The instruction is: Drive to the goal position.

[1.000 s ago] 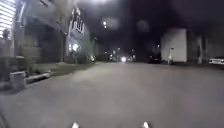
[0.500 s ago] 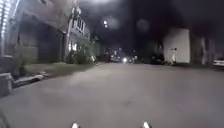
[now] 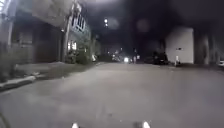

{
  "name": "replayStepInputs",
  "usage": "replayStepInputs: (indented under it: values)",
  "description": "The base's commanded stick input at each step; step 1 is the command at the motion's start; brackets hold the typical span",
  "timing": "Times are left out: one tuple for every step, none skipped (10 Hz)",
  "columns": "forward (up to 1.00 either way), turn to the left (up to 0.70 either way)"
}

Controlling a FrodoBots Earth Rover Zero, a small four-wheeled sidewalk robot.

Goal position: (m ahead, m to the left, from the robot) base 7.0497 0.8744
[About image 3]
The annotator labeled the dark vehicle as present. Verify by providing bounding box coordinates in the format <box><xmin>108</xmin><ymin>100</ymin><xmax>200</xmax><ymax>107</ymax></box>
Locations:
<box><xmin>152</xmin><ymin>50</ymin><xmax>170</xmax><ymax>66</ymax></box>

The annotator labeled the white building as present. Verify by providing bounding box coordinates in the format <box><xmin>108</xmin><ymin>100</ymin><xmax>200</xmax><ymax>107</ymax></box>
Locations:
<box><xmin>165</xmin><ymin>26</ymin><xmax>195</xmax><ymax>65</ymax></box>

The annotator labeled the dark building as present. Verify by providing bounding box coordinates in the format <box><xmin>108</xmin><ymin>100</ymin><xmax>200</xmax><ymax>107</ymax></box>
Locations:
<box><xmin>194</xmin><ymin>29</ymin><xmax>224</xmax><ymax>66</ymax></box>

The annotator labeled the grey building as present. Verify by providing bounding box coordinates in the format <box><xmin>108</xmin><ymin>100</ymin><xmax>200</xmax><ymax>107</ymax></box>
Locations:
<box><xmin>0</xmin><ymin>0</ymin><xmax>102</xmax><ymax>73</ymax></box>

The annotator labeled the street lamp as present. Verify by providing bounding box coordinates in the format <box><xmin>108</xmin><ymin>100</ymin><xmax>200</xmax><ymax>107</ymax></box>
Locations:
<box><xmin>102</xmin><ymin>17</ymin><xmax>110</xmax><ymax>28</ymax></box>

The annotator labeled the pole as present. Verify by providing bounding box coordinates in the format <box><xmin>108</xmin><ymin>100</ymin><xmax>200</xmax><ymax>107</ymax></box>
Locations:
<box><xmin>61</xmin><ymin>0</ymin><xmax>77</xmax><ymax>63</ymax></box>

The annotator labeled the bush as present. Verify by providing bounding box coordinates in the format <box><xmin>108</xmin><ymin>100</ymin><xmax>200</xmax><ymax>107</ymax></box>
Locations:
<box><xmin>65</xmin><ymin>49</ymin><xmax>93</xmax><ymax>65</ymax></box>

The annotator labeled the robot's own part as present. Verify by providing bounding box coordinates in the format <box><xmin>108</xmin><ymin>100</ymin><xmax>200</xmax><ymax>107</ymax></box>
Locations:
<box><xmin>71</xmin><ymin>122</ymin><xmax>81</xmax><ymax>128</ymax></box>
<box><xmin>141</xmin><ymin>120</ymin><xmax>152</xmax><ymax>128</ymax></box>

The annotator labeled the grey pavement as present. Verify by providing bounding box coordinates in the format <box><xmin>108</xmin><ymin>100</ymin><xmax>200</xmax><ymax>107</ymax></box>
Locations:
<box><xmin>14</xmin><ymin>61</ymin><xmax>103</xmax><ymax>80</ymax></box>

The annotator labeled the pale kerb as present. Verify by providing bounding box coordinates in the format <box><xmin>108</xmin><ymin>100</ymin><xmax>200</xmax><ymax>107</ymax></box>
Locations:
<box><xmin>0</xmin><ymin>75</ymin><xmax>37</xmax><ymax>93</ymax></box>

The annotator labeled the grey paved road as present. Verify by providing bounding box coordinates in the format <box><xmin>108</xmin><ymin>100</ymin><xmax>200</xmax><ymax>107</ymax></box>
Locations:
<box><xmin>0</xmin><ymin>61</ymin><xmax>224</xmax><ymax>128</ymax></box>

